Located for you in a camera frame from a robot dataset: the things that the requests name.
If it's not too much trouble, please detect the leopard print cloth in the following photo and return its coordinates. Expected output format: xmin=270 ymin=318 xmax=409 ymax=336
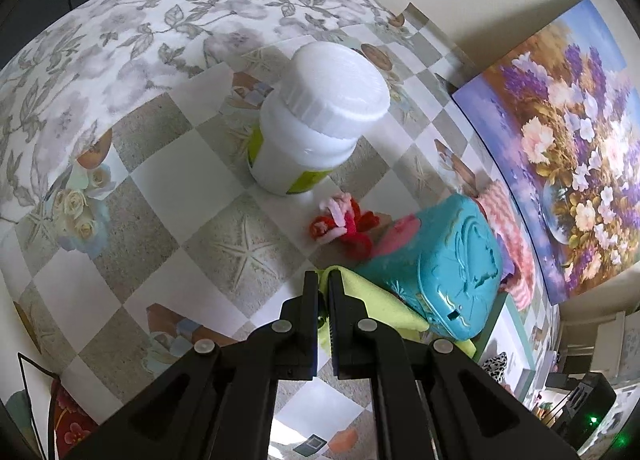
xmin=481 ymin=351 xmax=510 ymax=383

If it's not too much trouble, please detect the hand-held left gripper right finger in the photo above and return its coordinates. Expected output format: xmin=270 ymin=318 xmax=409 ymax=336
xmin=327 ymin=267 xmax=581 ymax=460

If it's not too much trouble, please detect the white tray box teal rim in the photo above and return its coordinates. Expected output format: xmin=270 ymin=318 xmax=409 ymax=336
xmin=472 ymin=293 xmax=538 ymax=403

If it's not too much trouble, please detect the white wooden chair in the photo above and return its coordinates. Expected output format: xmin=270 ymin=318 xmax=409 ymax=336
xmin=555 ymin=310 xmax=640 ymax=391

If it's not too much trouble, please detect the red floral cushion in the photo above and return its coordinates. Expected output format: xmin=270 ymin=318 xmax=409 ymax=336
xmin=50 ymin=380 xmax=101 ymax=460

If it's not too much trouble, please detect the pink white fluffy towel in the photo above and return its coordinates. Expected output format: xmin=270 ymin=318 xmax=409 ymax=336
xmin=475 ymin=180 xmax=538 ymax=311

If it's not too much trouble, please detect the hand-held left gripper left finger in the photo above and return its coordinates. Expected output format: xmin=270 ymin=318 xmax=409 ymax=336
xmin=65 ymin=270 xmax=321 ymax=460

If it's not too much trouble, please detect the white bottle with green label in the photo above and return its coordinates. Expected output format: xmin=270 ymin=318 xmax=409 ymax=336
xmin=247 ymin=42 xmax=392 ymax=197

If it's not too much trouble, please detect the grey floral tablecloth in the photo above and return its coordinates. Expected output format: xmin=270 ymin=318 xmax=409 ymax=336
xmin=0 ymin=0 xmax=401 ymax=226

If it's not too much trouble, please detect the flower painting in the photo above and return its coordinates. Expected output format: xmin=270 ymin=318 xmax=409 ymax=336
xmin=451 ymin=0 xmax=640 ymax=305

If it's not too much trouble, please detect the red pink pipe cleaner toy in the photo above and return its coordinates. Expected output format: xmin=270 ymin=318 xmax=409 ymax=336
xmin=308 ymin=194 xmax=381 ymax=256

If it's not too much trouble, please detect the teal plastic toy box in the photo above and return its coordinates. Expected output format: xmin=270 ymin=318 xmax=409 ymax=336
xmin=356 ymin=193 xmax=504 ymax=341

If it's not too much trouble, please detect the yellow-green cloth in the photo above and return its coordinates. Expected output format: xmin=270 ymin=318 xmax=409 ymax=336
xmin=318 ymin=265 xmax=476 ymax=358

